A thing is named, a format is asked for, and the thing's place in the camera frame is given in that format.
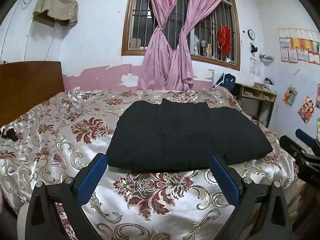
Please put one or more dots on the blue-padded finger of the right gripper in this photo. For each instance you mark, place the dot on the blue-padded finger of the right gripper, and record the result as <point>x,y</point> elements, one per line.
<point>293,149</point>
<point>308,140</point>

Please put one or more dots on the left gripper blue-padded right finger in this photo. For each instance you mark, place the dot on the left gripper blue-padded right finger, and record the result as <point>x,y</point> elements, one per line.
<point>241,193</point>

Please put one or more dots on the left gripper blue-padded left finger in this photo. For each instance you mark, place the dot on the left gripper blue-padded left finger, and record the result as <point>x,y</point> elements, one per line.
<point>75,192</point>

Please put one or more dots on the black jacket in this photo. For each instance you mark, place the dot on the black jacket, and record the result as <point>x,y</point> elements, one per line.
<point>175,137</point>

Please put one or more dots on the floral satin bedspread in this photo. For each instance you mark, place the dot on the floral satin bedspread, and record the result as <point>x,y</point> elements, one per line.
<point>60,136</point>

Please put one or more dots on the wooden desk shelf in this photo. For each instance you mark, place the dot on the wooden desk shelf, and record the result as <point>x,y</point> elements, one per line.
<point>256,102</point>

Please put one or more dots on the black socks on bed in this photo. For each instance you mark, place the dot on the black socks on bed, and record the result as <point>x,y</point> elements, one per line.
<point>9,134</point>

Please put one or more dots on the dark blue backpack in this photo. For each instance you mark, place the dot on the dark blue backpack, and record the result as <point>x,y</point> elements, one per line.
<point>226,81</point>

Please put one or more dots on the brown wooden headboard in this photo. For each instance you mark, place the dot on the brown wooden headboard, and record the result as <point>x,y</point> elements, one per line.
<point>26,84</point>

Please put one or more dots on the red hanging garment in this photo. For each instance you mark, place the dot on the red hanging garment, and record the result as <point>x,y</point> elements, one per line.
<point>224,38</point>

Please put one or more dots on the left pink curtain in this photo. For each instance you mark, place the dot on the left pink curtain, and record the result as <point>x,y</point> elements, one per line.
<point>156,64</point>

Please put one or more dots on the pink curtain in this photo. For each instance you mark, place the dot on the pink curtain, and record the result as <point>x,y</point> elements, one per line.
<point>156,64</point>
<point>181,69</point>

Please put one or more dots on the right pink curtain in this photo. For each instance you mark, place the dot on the right pink curtain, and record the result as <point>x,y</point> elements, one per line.
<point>181,69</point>

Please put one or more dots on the beige cloth covered shelf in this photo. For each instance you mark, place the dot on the beige cloth covered shelf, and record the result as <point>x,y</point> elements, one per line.
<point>63,12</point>

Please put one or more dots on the cartoon wall sticker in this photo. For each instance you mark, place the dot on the cartoon wall sticker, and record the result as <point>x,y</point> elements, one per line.
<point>290,95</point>
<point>306,110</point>

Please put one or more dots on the wall certificates posters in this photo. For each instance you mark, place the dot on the wall certificates posters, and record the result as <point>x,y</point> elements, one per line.
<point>299,45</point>

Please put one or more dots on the round wall clock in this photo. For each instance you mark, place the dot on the round wall clock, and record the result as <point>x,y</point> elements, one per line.
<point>251,34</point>

